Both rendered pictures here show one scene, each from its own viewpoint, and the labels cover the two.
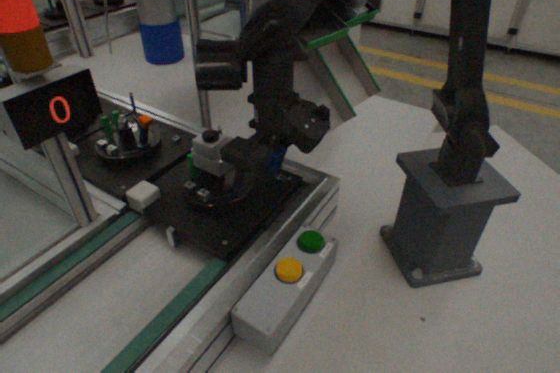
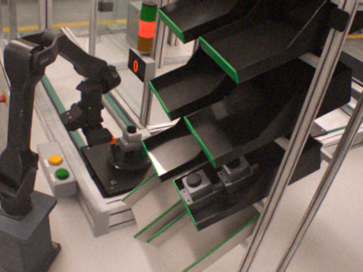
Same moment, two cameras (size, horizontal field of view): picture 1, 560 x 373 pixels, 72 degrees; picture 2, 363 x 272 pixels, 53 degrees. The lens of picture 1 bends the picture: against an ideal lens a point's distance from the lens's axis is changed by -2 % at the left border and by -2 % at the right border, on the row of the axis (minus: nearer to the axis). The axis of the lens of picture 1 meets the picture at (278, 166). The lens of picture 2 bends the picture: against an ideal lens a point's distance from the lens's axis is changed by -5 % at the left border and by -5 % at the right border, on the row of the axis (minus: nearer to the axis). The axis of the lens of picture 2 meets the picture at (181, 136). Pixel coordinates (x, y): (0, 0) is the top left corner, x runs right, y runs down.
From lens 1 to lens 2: 1.28 m
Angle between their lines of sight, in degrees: 83
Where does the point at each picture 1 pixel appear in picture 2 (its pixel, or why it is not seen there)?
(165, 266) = not seen: hidden behind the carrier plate
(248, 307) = (52, 144)
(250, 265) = (71, 155)
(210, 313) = (62, 137)
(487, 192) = not seen: outside the picture
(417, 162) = (41, 199)
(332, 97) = (161, 225)
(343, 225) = (82, 234)
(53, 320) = (105, 117)
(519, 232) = not seen: outside the picture
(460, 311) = not seen: outside the picture
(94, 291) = (110, 127)
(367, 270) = not seen: hidden behind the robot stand
